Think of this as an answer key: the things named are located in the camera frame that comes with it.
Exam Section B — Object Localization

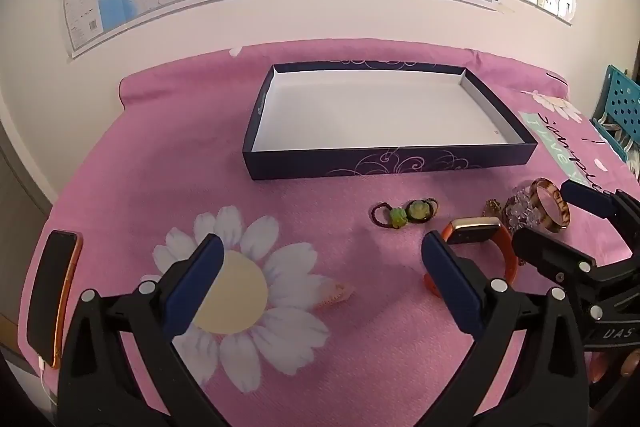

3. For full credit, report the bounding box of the yellow flower hair tie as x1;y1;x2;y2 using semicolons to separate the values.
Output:
405;198;441;224

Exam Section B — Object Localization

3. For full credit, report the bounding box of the smartphone with orange case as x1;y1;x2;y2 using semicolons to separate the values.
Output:
25;229;83;369

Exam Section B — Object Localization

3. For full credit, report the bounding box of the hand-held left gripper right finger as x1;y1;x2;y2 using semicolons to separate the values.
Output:
421;230;588;427

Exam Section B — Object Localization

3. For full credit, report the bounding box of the person's right hand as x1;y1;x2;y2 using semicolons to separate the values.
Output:
619;351;640;378

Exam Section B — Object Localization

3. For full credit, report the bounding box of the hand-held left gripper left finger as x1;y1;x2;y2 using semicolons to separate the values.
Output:
59;233;236;427

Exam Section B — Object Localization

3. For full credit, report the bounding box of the clear crystal bead bracelet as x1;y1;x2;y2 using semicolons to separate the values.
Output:
502;188;543;230

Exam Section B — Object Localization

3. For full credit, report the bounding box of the pink floral blanket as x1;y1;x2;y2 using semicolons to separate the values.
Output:
17;38;640;427

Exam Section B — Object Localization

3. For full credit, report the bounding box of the tortoiseshell bangle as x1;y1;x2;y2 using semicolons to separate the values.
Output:
529;178;572;235

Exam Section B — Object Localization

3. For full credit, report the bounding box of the pink ring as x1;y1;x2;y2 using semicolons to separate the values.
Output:
312;282;356;310

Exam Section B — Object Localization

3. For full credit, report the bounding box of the orange smartwatch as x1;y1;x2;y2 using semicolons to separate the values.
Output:
424;217;521;300

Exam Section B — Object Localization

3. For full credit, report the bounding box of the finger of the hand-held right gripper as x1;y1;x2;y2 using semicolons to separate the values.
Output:
560;179;640;258
511;227;640;294

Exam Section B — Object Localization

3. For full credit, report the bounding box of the blue perforated basket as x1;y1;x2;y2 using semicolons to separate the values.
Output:
590;64;640;168

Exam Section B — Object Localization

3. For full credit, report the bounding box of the navy cardboard box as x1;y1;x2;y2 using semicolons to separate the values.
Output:
242;61;538;182

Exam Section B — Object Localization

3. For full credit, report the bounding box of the green flower hair tie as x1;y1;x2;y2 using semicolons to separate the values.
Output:
370;202;408;230

